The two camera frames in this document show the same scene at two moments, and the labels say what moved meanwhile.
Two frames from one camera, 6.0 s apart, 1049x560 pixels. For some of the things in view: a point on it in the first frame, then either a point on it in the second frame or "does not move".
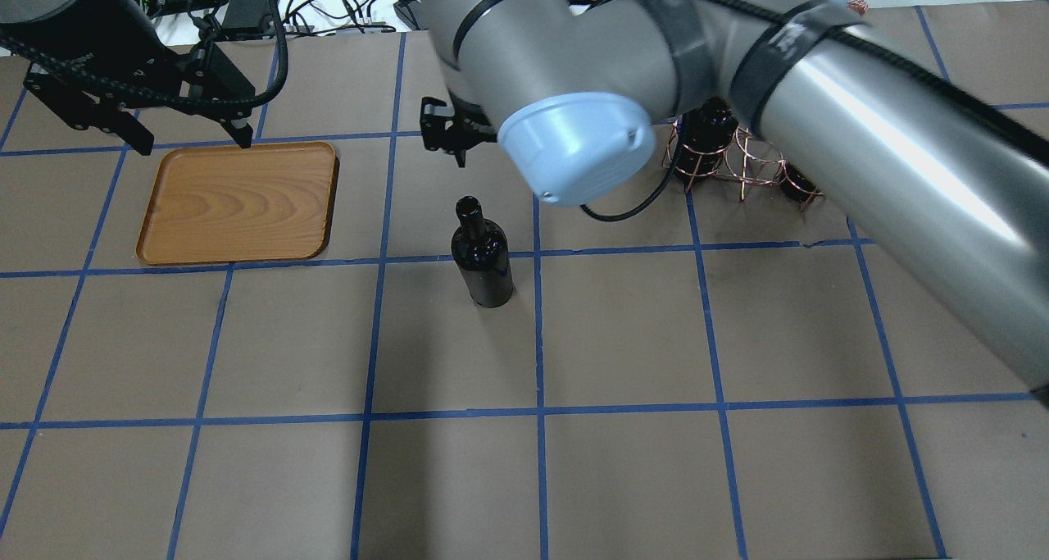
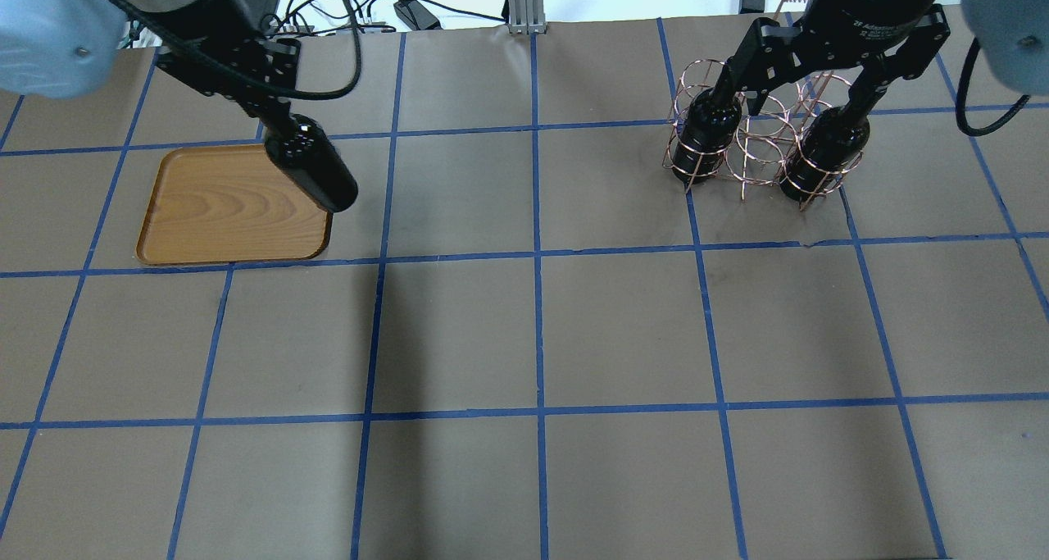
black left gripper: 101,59 to 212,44
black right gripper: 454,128 to 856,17
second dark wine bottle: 704,135 does not move
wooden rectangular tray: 224,203 does not move
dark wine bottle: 480,250 to 306,157
